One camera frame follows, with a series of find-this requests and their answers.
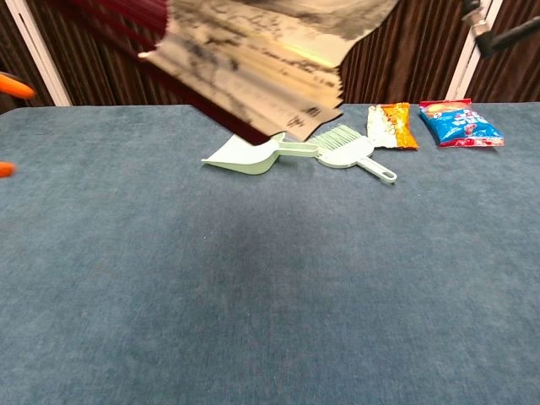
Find pale green hand brush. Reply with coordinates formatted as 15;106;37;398
314;122;398;184

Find dark brown pleated curtain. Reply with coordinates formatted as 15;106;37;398
0;0;56;113
27;0;237;106
467;0;540;104
339;0;472;105

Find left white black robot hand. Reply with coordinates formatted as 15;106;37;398
0;71;35;179

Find orange white snack bag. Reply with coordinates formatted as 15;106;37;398
365;102;420;151

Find white screen frame post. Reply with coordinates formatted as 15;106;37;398
3;0;73;107
445;0;504;102

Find pale green plastic dustpan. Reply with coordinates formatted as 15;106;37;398
200;131;320;176

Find blue felt table cover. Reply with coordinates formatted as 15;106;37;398
0;102;540;405

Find blue red snack bag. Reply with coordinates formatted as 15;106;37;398
418;98;505;149

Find red ribbed paper folding fan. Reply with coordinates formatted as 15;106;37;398
54;0;400;147

